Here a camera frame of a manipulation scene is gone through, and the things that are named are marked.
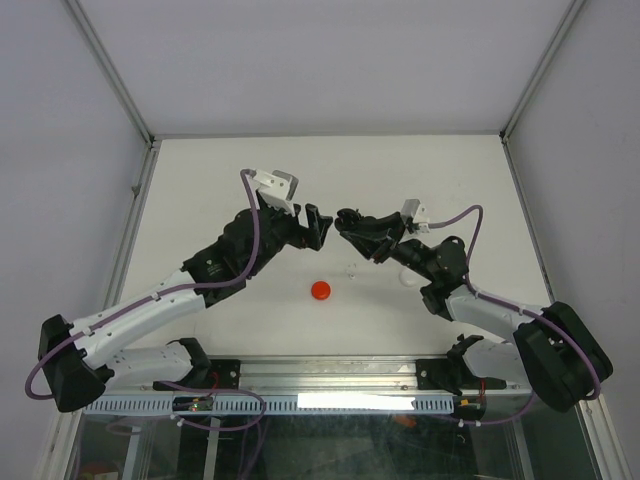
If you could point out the wrist camera white grey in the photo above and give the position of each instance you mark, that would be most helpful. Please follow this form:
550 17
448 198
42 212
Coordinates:
277 189
415 217

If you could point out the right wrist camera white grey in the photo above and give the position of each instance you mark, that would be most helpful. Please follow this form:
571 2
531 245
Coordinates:
415 217

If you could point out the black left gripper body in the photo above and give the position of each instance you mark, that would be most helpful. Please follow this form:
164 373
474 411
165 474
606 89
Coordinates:
285 230

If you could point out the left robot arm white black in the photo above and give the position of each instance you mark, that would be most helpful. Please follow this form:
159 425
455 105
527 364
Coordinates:
85 358

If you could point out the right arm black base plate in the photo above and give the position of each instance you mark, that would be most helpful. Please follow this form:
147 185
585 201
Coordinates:
451 375

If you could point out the aluminium frame post left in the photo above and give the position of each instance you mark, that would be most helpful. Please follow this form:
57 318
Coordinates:
90 36

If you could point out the white round charging case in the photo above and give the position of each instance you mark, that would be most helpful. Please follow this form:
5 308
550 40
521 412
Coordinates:
408 278

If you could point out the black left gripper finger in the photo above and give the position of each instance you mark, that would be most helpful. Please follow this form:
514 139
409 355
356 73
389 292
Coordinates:
317 223
316 238

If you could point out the aluminium mounting rail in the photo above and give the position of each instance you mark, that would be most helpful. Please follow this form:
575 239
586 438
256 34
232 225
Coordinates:
289 375

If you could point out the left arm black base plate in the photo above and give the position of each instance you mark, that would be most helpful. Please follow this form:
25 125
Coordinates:
219 373

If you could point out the aluminium frame post right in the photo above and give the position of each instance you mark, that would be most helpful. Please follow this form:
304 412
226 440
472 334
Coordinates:
556 41

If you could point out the white slotted cable duct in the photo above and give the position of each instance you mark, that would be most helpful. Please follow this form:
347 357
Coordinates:
297 404

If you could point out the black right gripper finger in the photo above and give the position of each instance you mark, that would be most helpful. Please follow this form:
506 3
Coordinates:
373 247
369 225

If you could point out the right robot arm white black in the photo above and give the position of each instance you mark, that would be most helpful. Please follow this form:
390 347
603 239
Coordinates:
547 349

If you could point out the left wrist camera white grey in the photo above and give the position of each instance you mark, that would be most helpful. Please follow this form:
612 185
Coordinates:
277 189

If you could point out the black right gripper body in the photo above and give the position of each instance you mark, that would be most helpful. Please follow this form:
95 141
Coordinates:
381 256

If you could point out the red round charging case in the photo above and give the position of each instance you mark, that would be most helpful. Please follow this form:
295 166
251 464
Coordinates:
321 290

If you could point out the aluminium frame post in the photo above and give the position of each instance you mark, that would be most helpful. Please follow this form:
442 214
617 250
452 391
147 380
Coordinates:
90 36
556 41

